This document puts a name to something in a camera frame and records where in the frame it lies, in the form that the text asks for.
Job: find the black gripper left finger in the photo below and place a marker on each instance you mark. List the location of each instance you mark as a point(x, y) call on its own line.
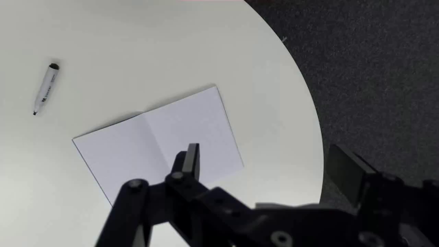
point(187, 200)

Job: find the white marker with black cap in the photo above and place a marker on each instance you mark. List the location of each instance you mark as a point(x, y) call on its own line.
point(46, 86)

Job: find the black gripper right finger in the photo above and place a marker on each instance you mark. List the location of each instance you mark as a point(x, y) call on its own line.
point(352, 175)

